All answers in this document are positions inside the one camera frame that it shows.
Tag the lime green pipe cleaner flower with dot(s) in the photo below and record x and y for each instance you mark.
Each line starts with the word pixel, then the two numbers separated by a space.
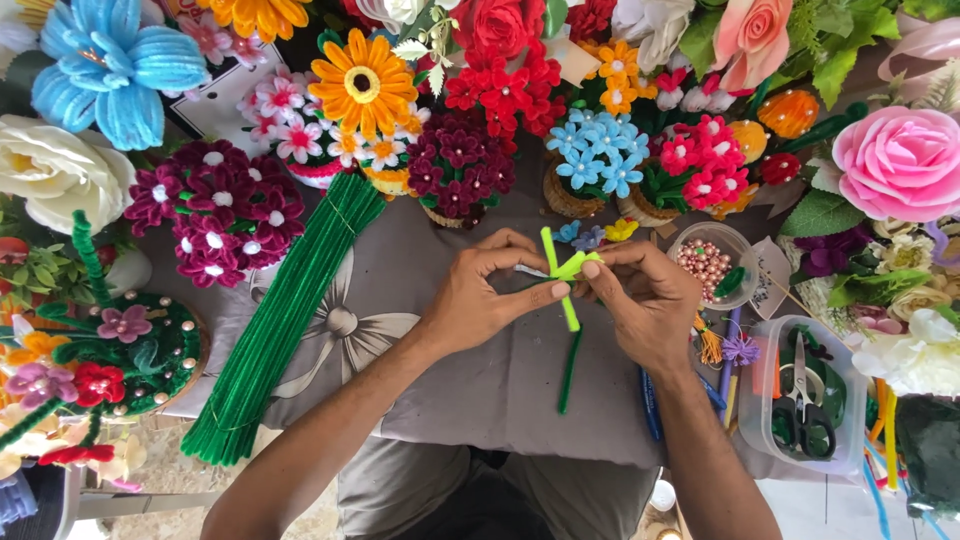
pixel 571 268

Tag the white and orange daisy pot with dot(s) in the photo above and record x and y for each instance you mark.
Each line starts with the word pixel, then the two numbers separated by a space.
pixel 386 154

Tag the clear cup of pearl beads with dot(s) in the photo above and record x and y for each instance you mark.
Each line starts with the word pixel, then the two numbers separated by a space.
pixel 705 262

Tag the large blue pipe cleaner flower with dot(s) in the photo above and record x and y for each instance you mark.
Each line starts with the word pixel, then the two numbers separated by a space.
pixel 112 71

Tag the dark green wrapped bundle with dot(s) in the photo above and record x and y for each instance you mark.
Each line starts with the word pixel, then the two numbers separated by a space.
pixel 930 450

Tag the maroon and white flower bouquet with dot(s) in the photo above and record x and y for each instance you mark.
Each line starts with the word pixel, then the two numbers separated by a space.
pixel 217 214

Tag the bunch of coloured pipe cleaners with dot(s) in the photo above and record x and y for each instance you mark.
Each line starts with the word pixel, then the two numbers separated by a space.
pixel 889 442

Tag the small blue pipe cleaner flower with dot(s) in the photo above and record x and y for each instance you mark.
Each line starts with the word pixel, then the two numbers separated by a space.
pixel 566 232

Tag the large pink fabric rose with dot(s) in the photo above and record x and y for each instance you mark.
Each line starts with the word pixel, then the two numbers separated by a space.
pixel 900 161

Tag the white paper tag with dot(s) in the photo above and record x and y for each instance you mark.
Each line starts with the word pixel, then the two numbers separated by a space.
pixel 772 274

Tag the small purple tassel flower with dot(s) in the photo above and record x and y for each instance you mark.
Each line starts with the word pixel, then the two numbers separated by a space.
pixel 740 350

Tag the grey cloth with bow print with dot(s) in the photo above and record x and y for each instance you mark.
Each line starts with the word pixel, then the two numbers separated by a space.
pixel 450 375

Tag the curled green pipe cleaner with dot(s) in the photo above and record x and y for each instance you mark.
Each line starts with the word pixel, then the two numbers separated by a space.
pixel 90 255

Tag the clear plastic container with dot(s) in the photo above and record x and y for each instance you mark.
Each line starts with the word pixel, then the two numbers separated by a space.
pixel 757 420

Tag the small pink flower bunch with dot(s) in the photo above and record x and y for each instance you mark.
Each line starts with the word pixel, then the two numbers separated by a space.
pixel 221 37

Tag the person's right hand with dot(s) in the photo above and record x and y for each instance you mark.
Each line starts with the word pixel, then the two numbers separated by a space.
pixel 660 315

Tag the red fabric rose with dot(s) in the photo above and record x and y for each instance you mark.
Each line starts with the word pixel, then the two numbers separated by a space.
pixel 499 22

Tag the red pipe cleaner flower bunch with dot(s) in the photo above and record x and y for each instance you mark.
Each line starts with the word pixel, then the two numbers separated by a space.
pixel 506 94

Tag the bundle of green pipe cleaners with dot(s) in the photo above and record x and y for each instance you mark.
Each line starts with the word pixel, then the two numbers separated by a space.
pixel 285 322

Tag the green round flower arrangement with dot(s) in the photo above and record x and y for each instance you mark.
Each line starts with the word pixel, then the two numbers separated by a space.
pixel 127 352

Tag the orange beaded pipe cleaner berry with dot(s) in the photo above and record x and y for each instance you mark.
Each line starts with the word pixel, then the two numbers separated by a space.
pixel 789 112

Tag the white card with black corner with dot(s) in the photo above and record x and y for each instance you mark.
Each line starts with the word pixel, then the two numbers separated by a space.
pixel 217 105

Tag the person's left hand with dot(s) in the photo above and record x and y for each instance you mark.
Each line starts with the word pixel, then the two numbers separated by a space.
pixel 465 300

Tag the small white cup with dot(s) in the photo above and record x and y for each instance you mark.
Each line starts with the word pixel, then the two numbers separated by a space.
pixel 662 495

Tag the red beaded pipe cleaner berry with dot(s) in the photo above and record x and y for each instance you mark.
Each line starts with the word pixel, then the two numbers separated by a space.
pixel 780 169

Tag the orange petal flower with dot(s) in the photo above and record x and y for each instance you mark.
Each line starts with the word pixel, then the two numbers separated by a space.
pixel 259 15

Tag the dark purple fabric flower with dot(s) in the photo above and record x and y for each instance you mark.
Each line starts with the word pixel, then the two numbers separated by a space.
pixel 832 251

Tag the pink and white tulip bunch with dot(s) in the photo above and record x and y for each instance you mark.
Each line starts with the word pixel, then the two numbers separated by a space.
pixel 694 91

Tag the person's grey clothing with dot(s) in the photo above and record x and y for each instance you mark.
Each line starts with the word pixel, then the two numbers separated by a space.
pixel 420 487

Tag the orange yellow small flower bunch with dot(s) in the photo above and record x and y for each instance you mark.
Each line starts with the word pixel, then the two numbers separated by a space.
pixel 619 75

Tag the cream fabric flower bunch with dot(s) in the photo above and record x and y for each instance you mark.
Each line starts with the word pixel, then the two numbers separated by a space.
pixel 911 270

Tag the small yellow pipe cleaner flower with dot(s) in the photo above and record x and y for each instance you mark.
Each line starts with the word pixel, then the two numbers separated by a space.
pixel 621 229

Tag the large white fabric rose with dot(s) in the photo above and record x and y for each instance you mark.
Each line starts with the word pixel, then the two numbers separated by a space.
pixel 60 172

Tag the small lilac pipe cleaner flower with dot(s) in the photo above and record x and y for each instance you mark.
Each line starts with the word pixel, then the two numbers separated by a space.
pixel 589 238

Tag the pink red flower basket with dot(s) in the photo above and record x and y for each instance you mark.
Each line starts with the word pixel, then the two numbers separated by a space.
pixel 701 161

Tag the peach fabric rose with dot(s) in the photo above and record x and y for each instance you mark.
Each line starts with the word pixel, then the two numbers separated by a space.
pixel 750 41

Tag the pink ribbon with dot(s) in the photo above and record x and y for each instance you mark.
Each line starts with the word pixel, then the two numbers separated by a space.
pixel 922 45

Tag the green leaf piece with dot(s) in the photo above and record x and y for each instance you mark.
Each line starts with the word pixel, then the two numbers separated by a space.
pixel 729 282

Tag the orange pipe cleaner sunflower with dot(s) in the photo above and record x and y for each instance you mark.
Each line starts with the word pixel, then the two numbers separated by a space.
pixel 364 84

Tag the dark maroon flower basket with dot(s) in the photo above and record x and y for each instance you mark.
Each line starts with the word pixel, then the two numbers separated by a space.
pixel 459 169

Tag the cream paper flowers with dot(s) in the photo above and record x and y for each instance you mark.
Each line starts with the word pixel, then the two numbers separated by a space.
pixel 112 457

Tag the yellow beaded pipe cleaner berry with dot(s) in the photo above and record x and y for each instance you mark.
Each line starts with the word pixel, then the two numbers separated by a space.
pixel 750 140

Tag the light blue flower basket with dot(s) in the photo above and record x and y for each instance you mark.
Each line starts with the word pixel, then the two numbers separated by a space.
pixel 596 154

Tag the pink and white flower pot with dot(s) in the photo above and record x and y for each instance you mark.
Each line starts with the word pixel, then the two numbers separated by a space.
pixel 292 127

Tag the orange tassel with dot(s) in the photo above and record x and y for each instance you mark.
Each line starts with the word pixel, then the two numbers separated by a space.
pixel 708 343

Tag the purple pipe cleaner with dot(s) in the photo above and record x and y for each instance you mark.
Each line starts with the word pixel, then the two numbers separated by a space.
pixel 729 360

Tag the blue pen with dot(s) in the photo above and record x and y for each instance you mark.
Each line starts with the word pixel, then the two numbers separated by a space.
pixel 651 405

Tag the green artificial leaves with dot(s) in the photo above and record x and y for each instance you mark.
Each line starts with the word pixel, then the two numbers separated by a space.
pixel 832 45

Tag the white ruffled fabric flower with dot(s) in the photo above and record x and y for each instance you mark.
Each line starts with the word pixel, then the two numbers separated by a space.
pixel 915 360

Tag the green pipe cleaner stem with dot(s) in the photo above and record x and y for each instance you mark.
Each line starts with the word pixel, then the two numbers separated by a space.
pixel 570 371

